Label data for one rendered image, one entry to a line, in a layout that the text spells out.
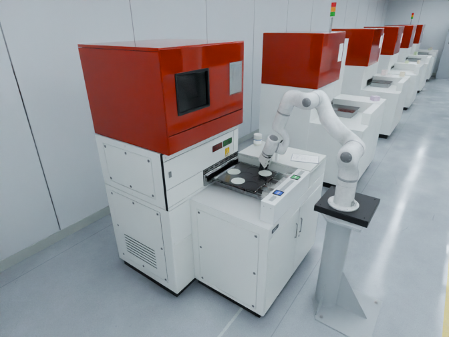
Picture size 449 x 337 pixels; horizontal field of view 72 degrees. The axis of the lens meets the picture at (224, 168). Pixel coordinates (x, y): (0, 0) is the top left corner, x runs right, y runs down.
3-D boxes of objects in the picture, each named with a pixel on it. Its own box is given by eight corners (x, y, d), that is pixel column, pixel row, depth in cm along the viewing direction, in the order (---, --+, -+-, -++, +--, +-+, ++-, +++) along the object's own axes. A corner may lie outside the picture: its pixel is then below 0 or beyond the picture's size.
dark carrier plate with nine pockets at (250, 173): (213, 178, 226) (213, 177, 225) (239, 162, 251) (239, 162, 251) (253, 191, 207) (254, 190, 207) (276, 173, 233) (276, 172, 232)
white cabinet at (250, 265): (194, 285, 249) (188, 199, 214) (255, 227, 320) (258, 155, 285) (264, 326, 215) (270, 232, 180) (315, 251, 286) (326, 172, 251)
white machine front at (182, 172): (166, 210, 201) (160, 154, 184) (235, 167, 260) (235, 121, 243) (169, 212, 199) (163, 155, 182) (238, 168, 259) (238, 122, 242)
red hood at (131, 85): (94, 133, 220) (77, 43, 194) (174, 109, 279) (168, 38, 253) (169, 156, 180) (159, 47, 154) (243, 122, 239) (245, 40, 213)
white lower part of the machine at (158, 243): (119, 265, 272) (103, 183, 237) (183, 220, 332) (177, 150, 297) (178, 302, 234) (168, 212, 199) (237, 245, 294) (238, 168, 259)
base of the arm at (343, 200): (364, 204, 198) (369, 178, 190) (349, 215, 186) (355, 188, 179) (337, 193, 211) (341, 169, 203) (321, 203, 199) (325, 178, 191)
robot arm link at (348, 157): (360, 177, 192) (367, 141, 182) (351, 188, 178) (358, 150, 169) (341, 172, 198) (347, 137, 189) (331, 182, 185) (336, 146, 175)
